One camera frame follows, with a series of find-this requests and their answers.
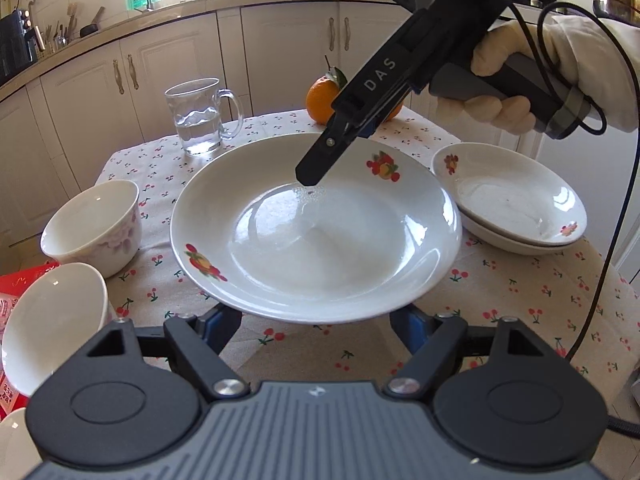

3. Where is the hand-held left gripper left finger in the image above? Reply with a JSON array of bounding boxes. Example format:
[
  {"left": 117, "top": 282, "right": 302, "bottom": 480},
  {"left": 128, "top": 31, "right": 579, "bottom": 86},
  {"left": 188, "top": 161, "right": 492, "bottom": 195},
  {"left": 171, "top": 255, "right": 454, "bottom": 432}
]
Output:
[{"left": 65, "top": 305, "right": 251, "bottom": 402}]

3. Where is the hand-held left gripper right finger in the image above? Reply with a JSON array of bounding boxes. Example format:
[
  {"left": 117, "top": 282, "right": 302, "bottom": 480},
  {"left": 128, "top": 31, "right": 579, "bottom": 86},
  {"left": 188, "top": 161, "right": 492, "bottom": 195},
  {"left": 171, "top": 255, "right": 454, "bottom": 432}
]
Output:
[{"left": 384, "top": 305, "right": 566, "bottom": 402}]

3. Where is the large white fruit-print plate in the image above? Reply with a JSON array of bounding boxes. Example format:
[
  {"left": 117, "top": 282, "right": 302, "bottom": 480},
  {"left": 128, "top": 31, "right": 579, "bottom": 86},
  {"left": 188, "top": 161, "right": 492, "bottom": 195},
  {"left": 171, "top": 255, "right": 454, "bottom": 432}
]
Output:
[{"left": 170, "top": 132, "right": 463, "bottom": 325}]

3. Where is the white floral bowl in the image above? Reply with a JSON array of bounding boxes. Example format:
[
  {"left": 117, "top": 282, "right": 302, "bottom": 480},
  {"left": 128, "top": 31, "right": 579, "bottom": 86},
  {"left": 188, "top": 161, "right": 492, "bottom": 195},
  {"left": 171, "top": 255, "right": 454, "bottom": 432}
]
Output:
[
  {"left": 1, "top": 262, "right": 112, "bottom": 397},
  {"left": 40, "top": 180, "right": 142, "bottom": 279}
]

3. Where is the white ceramic bowl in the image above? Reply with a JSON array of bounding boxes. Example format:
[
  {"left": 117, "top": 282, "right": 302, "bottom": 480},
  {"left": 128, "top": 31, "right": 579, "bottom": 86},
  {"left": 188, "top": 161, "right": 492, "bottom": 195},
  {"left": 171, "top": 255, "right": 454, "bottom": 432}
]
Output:
[{"left": 0, "top": 406, "right": 32, "bottom": 480}]

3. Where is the person's right hand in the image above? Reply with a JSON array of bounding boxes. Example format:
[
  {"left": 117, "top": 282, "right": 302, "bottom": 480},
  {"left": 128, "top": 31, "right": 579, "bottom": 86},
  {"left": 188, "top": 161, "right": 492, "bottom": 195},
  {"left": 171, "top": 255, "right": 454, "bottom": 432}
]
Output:
[{"left": 435, "top": 12, "right": 640, "bottom": 134}]

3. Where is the orange with leaf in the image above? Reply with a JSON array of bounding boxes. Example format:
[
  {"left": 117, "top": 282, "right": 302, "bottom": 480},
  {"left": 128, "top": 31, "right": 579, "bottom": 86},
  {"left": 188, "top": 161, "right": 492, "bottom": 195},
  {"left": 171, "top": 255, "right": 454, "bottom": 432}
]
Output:
[{"left": 306, "top": 55, "right": 351, "bottom": 125}]

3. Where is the cherry-print tablecloth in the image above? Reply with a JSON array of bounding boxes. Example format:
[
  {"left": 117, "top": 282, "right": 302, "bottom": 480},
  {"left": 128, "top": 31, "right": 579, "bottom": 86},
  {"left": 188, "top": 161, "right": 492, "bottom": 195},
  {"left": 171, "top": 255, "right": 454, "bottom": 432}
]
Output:
[{"left": 92, "top": 105, "right": 640, "bottom": 406}]

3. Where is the glass mug with water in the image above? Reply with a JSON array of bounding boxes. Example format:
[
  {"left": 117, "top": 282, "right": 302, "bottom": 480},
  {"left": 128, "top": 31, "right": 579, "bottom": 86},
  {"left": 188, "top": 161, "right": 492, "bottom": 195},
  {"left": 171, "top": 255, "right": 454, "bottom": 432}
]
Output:
[{"left": 165, "top": 77, "right": 244, "bottom": 157}]

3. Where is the red printed carton box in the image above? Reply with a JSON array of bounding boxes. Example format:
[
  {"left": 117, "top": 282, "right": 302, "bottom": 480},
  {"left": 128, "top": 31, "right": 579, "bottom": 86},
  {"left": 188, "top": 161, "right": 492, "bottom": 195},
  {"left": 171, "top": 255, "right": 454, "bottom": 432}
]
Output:
[{"left": 0, "top": 260, "right": 61, "bottom": 423}]

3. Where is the small black pot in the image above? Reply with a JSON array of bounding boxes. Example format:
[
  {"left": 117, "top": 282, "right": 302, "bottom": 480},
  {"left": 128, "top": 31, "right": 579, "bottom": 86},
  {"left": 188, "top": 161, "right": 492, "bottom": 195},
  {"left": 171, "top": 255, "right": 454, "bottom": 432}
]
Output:
[{"left": 80, "top": 6, "right": 106, "bottom": 38}]

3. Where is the utensil holder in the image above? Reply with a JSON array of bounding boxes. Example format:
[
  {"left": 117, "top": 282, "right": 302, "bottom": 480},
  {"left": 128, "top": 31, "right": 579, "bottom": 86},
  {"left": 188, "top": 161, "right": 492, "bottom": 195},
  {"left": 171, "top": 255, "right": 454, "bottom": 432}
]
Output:
[{"left": 42, "top": 2, "right": 81, "bottom": 53}]

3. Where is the black air fryer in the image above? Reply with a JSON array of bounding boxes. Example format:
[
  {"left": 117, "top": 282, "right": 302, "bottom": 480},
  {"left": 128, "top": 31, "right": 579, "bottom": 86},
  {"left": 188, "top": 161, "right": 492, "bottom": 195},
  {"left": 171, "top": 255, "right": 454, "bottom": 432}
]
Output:
[{"left": 0, "top": 10, "right": 40, "bottom": 78}]

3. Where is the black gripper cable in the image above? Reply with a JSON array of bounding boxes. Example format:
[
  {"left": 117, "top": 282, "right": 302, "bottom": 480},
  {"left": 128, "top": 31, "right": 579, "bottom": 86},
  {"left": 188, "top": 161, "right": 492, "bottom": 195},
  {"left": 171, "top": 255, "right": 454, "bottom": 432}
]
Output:
[{"left": 495, "top": 0, "right": 640, "bottom": 361}]

